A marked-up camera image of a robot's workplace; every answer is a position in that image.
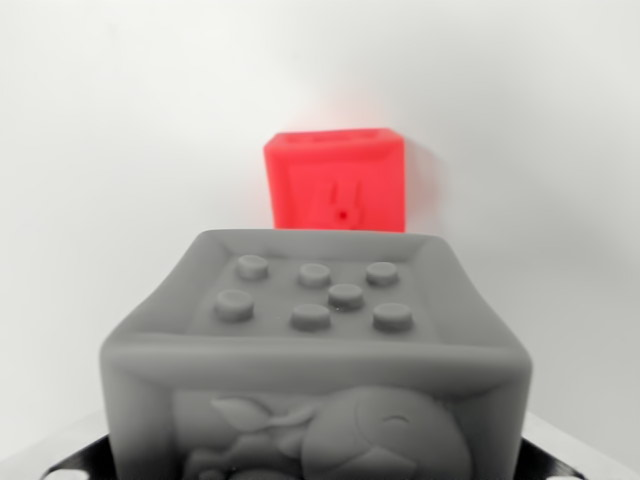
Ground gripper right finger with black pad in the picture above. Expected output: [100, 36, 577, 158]
[518, 415, 587, 480]

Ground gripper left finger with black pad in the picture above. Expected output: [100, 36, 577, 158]
[43, 410, 117, 480]

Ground grey embossed toy cube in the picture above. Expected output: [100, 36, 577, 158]
[98, 228, 534, 480]

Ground red embossed toy cube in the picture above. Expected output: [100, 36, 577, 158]
[263, 127, 406, 234]

